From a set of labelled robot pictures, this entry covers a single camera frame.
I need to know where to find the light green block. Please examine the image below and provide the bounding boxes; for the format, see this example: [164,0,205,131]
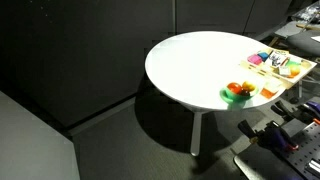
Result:
[264,79,284,93]

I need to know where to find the green plastic bowl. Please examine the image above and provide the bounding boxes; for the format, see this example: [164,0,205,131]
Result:
[219,81,261,104]

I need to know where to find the magenta block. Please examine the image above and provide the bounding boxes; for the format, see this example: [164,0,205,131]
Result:
[247,53,264,66]

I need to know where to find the orange block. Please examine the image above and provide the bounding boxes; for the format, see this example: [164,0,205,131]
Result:
[260,87,278,100]

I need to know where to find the blue block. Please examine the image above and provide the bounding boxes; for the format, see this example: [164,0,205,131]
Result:
[257,51,271,63]

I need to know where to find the teal green block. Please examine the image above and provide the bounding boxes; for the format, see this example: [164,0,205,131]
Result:
[286,59,301,67]

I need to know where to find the white table leg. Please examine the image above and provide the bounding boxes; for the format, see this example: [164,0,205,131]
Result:
[190,111,204,157]

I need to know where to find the yellow toy fruit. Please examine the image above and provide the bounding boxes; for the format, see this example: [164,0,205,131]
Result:
[241,80,257,93]

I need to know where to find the wooden tray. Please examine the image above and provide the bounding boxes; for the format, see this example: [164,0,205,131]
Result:
[239,47,318,91]

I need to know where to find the purple black spring clamp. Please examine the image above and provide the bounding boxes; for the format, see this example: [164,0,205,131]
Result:
[237,119,300,152]
[270,100,320,125]

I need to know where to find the black white checkered cube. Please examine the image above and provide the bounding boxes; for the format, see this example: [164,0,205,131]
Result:
[268,50,290,68]

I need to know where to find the grey cabinet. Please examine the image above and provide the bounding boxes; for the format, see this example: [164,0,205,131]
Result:
[0,90,81,180]

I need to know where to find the grey chair seat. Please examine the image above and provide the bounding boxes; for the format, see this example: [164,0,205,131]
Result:
[285,29,320,56]

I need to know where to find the silver aluminium rail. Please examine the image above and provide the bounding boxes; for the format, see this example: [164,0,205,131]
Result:
[304,159,320,178]

